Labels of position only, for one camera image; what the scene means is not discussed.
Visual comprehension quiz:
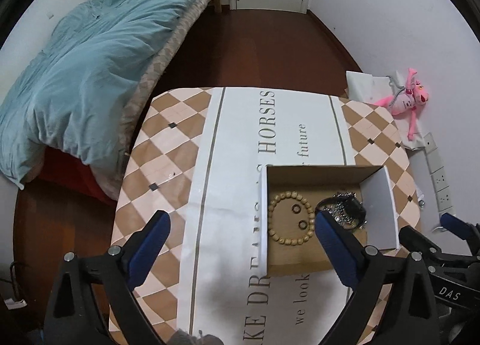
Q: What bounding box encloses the wooden bead bracelet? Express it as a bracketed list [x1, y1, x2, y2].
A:
[267, 190, 316, 246]

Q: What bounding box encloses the white cardboard jewelry box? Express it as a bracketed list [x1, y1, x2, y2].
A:
[259, 165, 400, 277]

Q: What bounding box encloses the woven pattern mattress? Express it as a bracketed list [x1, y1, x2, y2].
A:
[90, 0, 215, 201]

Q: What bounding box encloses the checkered tablecloth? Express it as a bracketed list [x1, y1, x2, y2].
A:
[112, 88, 420, 344]

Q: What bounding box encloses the pink panther plush toy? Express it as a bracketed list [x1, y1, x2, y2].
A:
[374, 68, 430, 141]

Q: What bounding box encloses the teal blue duvet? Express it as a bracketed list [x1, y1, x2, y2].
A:
[1, 0, 197, 187]

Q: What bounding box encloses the white wall power strip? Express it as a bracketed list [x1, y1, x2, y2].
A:
[424, 132, 456, 215]

